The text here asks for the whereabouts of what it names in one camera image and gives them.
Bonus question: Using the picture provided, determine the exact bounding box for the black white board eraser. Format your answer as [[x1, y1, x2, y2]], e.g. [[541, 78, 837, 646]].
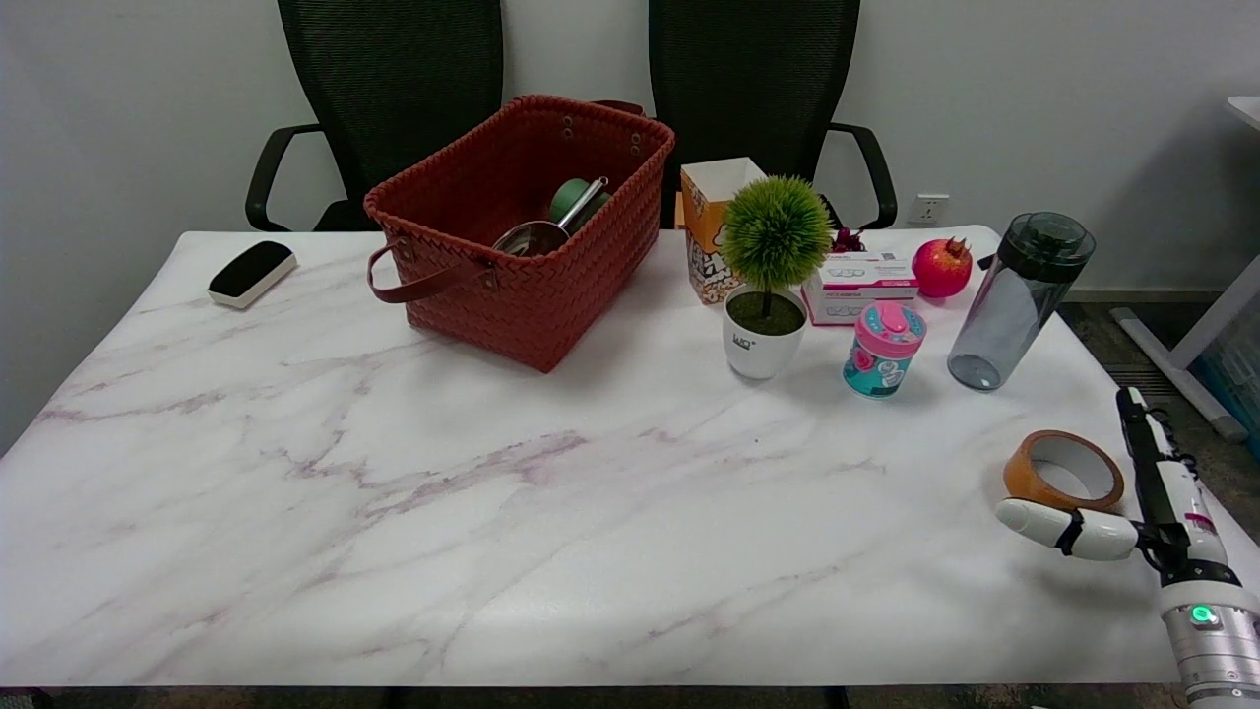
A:
[[207, 240, 298, 310]]

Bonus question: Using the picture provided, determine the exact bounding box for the teal cup pink lid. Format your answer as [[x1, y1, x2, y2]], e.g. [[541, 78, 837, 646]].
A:
[[843, 300, 928, 400]]

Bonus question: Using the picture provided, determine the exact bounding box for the orange white popcorn box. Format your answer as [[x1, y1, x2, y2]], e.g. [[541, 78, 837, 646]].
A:
[[679, 157, 769, 306]]

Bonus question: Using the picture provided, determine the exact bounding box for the white desk frame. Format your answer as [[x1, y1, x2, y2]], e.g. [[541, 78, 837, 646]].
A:
[[1110, 95, 1260, 442]]

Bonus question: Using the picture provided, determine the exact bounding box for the white pink cardboard box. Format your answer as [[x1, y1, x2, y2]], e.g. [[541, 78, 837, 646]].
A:
[[800, 251, 920, 327]]

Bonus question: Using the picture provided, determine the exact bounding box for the blue box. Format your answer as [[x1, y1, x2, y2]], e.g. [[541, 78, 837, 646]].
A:
[[1193, 323, 1260, 464]]

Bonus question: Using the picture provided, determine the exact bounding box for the yellow tape roll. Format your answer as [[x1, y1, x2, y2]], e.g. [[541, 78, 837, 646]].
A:
[[1003, 429, 1126, 514]]

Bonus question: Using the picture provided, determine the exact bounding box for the clear bottle dark lid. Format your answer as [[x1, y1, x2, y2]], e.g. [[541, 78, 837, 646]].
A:
[[947, 211, 1097, 393]]

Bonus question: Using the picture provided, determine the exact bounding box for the black mesh office chair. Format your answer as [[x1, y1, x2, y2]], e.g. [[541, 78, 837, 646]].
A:
[[648, 0, 899, 233], [244, 0, 505, 233]]

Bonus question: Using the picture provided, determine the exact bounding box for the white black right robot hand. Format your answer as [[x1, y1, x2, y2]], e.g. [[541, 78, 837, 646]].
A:
[[993, 386, 1244, 591]]

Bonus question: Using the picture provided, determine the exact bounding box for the metal ladle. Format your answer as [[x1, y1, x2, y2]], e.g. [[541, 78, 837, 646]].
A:
[[492, 175, 611, 259]]

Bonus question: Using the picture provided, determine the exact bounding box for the green ball plant white pot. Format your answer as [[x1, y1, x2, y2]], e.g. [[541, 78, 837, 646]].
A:
[[721, 174, 836, 381]]

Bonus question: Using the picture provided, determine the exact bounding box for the red pomegranate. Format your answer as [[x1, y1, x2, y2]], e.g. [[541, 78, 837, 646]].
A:
[[911, 236, 976, 299]]

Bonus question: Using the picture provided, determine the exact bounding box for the red woven basket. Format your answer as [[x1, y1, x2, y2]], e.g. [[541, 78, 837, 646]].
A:
[[364, 95, 677, 374]]

